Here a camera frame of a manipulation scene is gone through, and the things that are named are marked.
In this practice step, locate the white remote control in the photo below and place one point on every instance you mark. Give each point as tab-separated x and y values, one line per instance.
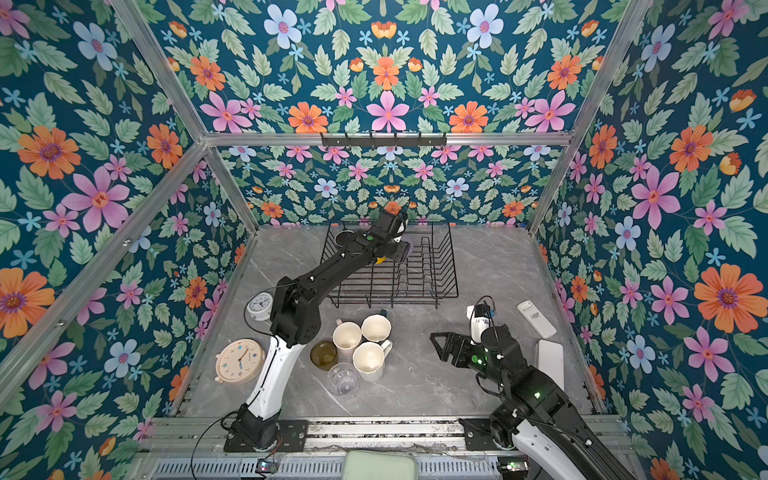
537	320

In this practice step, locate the green cloth pad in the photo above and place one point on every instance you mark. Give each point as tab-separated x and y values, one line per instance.
368	465

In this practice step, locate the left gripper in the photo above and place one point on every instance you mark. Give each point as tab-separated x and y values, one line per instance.
401	252

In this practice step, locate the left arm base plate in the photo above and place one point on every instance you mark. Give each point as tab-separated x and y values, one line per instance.
257	436

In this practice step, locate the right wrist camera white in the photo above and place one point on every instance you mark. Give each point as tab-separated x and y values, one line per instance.
479	316

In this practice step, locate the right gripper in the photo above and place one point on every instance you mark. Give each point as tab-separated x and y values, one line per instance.
462	342

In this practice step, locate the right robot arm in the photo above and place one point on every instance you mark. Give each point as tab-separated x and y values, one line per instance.
535	417

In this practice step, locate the black wire dish rack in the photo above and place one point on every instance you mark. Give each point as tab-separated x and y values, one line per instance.
426	276

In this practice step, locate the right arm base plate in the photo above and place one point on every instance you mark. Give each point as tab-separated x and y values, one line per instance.
478	437

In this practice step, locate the black wall hook rail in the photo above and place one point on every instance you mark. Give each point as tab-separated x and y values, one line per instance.
370	140

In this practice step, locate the black mug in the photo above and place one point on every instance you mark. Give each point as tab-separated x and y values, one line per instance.
345	237

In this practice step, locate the clear glass cup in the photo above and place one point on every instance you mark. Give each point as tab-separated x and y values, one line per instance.
342	379

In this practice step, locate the white mug front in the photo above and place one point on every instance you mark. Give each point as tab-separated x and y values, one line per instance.
369	359

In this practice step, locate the white mug rear left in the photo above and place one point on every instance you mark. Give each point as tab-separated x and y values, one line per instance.
347	336

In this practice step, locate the green mug white inside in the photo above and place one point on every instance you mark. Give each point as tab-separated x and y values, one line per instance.
376	327

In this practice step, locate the small white alarm clock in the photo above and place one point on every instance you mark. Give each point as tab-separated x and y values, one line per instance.
259	307

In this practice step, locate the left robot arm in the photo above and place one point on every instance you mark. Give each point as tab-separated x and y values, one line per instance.
295	321

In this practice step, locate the olive glass cup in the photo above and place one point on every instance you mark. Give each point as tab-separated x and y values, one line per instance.
324	355

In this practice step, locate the pink round clock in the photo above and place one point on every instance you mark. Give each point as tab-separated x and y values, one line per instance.
239	362

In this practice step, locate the white flat box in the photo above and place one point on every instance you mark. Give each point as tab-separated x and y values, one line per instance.
550	361

